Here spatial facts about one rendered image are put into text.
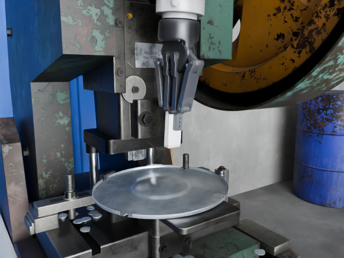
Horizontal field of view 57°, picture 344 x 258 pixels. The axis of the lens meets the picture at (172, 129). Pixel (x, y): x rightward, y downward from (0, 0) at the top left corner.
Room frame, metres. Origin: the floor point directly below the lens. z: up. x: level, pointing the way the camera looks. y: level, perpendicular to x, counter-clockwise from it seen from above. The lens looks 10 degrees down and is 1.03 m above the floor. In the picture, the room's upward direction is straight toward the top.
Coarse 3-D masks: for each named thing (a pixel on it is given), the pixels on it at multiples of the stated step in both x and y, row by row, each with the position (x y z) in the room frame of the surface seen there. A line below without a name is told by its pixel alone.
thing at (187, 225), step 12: (228, 204) 0.57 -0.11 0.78; (192, 216) 0.52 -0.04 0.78; (204, 216) 0.52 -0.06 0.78; (216, 216) 0.52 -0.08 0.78; (228, 216) 0.53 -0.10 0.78; (144, 228) 0.62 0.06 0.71; (156, 228) 0.59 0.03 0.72; (168, 228) 0.60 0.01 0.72; (180, 228) 0.48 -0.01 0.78; (192, 228) 0.49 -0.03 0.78; (204, 228) 0.50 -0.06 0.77; (156, 240) 0.59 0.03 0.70; (168, 240) 0.60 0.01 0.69; (180, 240) 0.62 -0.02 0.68; (156, 252) 0.59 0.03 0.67; (168, 252) 0.60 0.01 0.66; (180, 252) 0.62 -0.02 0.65
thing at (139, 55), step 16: (128, 0) 0.71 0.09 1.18; (144, 0) 0.73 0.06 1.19; (128, 16) 0.65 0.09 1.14; (144, 16) 0.68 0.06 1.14; (160, 16) 0.71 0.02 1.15; (128, 32) 0.66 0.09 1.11; (144, 32) 0.68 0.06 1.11; (128, 48) 0.66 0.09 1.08; (144, 48) 0.68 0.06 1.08; (160, 48) 0.70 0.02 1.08; (128, 64) 0.66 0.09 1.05; (144, 64) 0.68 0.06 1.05; (128, 80) 0.65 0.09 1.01; (144, 80) 0.68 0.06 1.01; (112, 96) 0.68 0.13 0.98; (128, 96) 0.65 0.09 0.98; (144, 96) 0.68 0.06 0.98; (112, 112) 0.68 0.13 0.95; (128, 112) 0.66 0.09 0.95; (144, 112) 0.65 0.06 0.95; (160, 112) 0.67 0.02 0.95; (112, 128) 0.68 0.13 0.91; (128, 128) 0.66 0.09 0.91; (144, 128) 0.65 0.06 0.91; (160, 128) 0.67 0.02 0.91
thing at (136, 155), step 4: (124, 152) 0.75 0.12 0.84; (128, 152) 0.73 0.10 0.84; (132, 152) 0.74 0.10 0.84; (136, 152) 0.74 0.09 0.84; (140, 152) 0.74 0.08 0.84; (144, 152) 0.76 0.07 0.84; (124, 156) 0.75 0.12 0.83; (128, 156) 0.73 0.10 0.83; (132, 156) 0.74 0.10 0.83; (136, 156) 0.74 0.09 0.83; (140, 156) 0.74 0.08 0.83; (144, 156) 0.76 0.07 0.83; (128, 160) 0.73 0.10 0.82
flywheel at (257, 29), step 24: (240, 0) 0.98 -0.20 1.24; (264, 0) 0.90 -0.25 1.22; (288, 0) 0.84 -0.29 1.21; (312, 0) 0.79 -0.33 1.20; (336, 0) 0.70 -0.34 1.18; (240, 24) 0.98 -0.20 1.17; (264, 24) 0.90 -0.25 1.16; (288, 24) 0.84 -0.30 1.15; (312, 24) 0.74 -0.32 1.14; (336, 24) 0.70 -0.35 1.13; (240, 48) 0.97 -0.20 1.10; (264, 48) 0.90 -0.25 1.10; (288, 48) 0.79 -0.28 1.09; (312, 48) 0.74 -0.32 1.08; (216, 72) 1.01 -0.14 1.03; (240, 72) 0.92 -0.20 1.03; (264, 72) 0.85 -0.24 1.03; (288, 72) 0.79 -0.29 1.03
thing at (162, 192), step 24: (144, 168) 0.79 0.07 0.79; (168, 168) 0.78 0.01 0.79; (192, 168) 0.78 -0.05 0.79; (96, 192) 0.63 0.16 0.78; (120, 192) 0.63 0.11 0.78; (144, 192) 0.61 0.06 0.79; (168, 192) 0.61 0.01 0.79; (192, 192) 0.62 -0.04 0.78; (216, 192) 0.62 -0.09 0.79; (144, 216) 0.51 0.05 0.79; (168, 216) 0.51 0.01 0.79
